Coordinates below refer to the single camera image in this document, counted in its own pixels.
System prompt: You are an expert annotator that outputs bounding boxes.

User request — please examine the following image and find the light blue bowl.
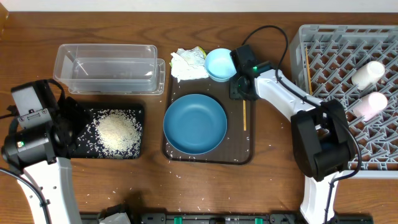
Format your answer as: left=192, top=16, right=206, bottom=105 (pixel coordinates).
left=205, top=48, right=237, bottom=82

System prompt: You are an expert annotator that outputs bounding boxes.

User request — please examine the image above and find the white rice pile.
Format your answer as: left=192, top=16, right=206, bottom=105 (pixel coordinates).
left=76, top=108, right=143, bottom=159

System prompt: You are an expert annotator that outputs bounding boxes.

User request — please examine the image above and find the white paper napkin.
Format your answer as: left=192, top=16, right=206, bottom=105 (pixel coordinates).
left=170, top=46, right=209, bottom=83

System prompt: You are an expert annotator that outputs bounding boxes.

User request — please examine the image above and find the dark blue plate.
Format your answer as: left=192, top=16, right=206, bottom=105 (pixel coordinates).
left=163, top=94, right=228, bottom=155

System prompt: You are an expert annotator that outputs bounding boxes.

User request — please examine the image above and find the cream white cup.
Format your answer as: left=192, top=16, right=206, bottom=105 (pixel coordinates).
left=351, top=61, right=386, bottom=90

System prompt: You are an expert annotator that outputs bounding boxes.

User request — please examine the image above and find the pink cup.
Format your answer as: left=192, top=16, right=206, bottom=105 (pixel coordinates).
left=353, top=92, right=388, bottom=121

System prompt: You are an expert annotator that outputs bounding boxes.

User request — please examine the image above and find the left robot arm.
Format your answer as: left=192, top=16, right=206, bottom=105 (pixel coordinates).
left=1, top=79, right=91, bottom=223

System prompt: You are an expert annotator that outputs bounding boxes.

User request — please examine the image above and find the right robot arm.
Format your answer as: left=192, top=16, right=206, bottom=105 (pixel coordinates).
left=229, top=45, right=355, bottom=223

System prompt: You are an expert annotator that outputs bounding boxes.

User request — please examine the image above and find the black waste tray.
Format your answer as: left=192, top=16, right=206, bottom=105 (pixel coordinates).
left=70, top=102, right=146, bottom=160

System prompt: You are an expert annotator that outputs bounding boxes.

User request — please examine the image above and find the grey dishwasher rack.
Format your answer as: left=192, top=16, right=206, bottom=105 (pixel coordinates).
left=289, top=24, right=397, bottom=179

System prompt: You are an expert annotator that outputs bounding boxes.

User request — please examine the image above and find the clear plastic bin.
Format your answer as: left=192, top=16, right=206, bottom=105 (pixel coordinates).
left=53, top=44, right=165, bottom=95

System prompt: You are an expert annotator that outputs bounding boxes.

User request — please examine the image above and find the dark brown serving tray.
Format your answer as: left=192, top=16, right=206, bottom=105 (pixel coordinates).
left=162, top=77, right=255, bottom=165

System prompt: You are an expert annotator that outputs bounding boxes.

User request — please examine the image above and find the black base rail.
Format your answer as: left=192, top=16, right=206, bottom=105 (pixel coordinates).
left=80, top=213, right=374, bottom=224

